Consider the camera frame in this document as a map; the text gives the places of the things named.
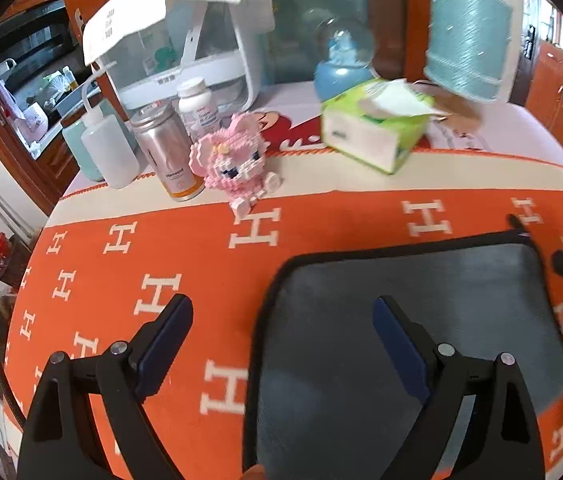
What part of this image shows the purple and grey towel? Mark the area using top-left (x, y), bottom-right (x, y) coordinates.
top-left (242, 218), bottom-right (563, 479)

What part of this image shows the orange H-pattern tablecloth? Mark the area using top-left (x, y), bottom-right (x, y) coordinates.
top-left (5, 82), bottom-right (563, 479)

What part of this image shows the wooden lamp base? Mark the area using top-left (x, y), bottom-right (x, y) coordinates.
top-left (411, 79), bottom-right (482, 131)

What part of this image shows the green tissue box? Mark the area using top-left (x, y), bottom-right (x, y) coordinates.
top-left (321, 78), bottom-right (449, 174)

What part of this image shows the light blue lamp shade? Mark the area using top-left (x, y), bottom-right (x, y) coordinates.
top-left (423, 0), bottom-right (513, 102)

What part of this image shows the white squeeze bottle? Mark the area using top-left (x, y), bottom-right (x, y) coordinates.
top-left (81, 62), bottom-right (140, 188)

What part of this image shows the teal cup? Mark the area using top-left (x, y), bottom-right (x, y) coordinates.
top-left (61, 98), bottom-right (139, 183)

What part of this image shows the silver and orange can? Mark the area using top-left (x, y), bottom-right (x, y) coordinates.
top-left (131, 101), bottom-right (204, 200)

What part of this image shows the pink block toy figure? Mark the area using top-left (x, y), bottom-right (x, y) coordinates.
top-left (188, 113), bottom-right (282, 220)

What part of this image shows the blue snow globe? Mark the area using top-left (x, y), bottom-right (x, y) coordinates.
top-left (314, 18), bottom-right (377, 102)

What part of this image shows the white pill bottle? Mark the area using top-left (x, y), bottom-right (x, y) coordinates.
top-left (178, 77), bottom-right (221, 142)

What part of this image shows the white dish rack cabinet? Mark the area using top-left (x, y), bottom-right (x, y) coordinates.
top-left (94, 0), bottom-right (275, 113)

